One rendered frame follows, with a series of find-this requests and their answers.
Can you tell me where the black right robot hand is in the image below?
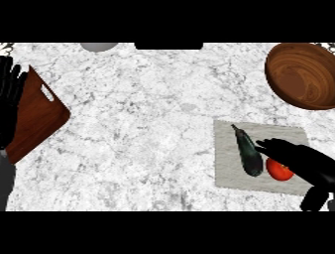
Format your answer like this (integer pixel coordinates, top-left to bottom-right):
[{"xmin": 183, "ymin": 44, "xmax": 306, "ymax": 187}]
[{"xmin": 254, "ymin": 138, "xmax": 335, "ymax": 212}]

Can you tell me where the red tomato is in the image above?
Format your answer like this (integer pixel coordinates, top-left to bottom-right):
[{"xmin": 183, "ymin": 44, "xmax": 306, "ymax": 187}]
[{"xmin": 264, "ymin": 157, "xmax": 295, "ymax": 182}]

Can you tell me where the pale grey placemat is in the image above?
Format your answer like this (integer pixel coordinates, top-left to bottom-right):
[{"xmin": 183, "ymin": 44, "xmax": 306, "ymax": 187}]
[{"xmin": 214, "ymin": 119, "xmax": 316, "ymax": 196}]

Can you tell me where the brown wooden bowl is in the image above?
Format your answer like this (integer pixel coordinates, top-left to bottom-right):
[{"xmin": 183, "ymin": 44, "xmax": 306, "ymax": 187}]
[{"xmin": 263, "ymin": 43, "xmax": 335, "ymax": 111}]

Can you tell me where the brown wooden cutting board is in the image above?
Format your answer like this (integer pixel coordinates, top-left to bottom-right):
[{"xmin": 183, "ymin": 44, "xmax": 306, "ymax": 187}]
[{"xmin": 5, "ymin": 64, "xmax": 74, "ymax": 165}]

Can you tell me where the dark green eggplant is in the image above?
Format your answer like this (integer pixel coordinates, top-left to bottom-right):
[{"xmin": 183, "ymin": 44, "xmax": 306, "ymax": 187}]
[{"xmin": 230, "ymin": 123, "xmax": 264, "ymax": 178}]

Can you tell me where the grey round object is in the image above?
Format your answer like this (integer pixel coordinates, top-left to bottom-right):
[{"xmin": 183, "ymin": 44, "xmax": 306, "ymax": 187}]
[{"xmin": 80, "ymin": 43, "xmax": 120, "ymax": 54}]

